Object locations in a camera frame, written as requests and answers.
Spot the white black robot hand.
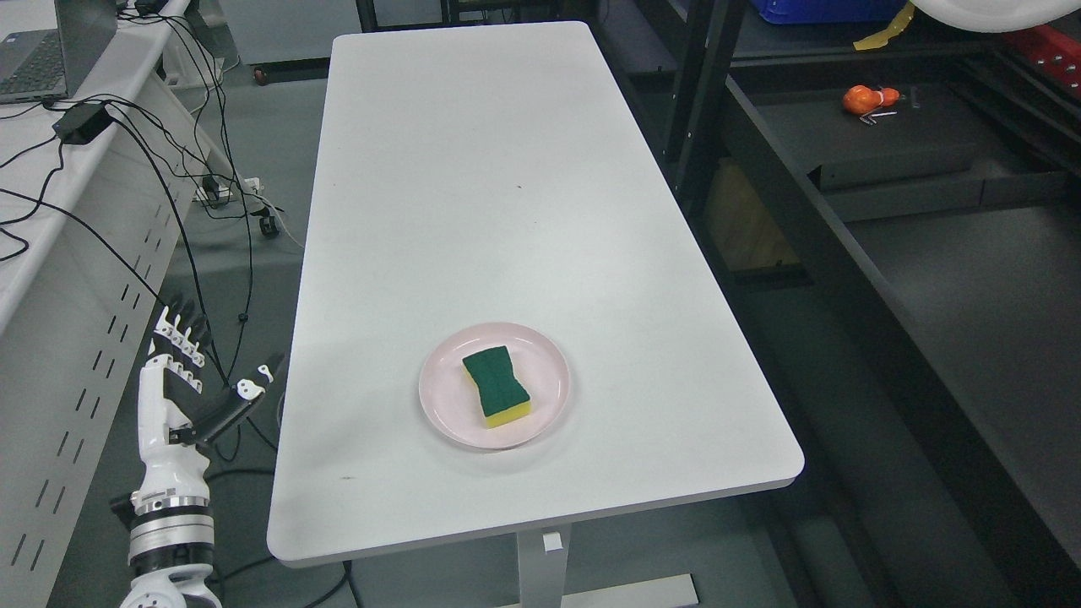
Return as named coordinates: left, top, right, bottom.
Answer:
left=130, top=299, right=285, bottom=516

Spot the green yellow sponge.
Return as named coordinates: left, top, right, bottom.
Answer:
left=462, top=345, right=532, bottom=429

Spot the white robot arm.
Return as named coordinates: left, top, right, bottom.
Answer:
left=111, top=495, right=221, bottom=607

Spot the black metal shelf rack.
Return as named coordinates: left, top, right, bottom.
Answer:
left=568, top=1, right=1078, bottom=607

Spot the pink round plate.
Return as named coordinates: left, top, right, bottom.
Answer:
left=418, top=323, right=570, bottom=449

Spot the white power strip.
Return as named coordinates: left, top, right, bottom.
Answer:
left=193, top=176, right=263, bottom=209

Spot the white perforated desk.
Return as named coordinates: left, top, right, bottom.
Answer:
left=1, top=22, right=226, bottom=607

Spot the white table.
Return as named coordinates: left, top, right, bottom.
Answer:
left=267, top=22, right=806, bottom=568

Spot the black power adapter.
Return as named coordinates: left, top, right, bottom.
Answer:
left=52, top=101, right=114, bottom=145

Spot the grey laptop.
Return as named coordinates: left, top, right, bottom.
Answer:
left=1, top=1, right=118, bottom=105

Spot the blue plastic bin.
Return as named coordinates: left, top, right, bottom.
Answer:
left=752, top=0, right=907, bottom=24

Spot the orange toy object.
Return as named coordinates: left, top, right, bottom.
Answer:
left=841, top=84, right=902, bottom=116

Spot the yellow tape strip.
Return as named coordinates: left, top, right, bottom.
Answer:
left=852, top=1, right=916, bottom=52

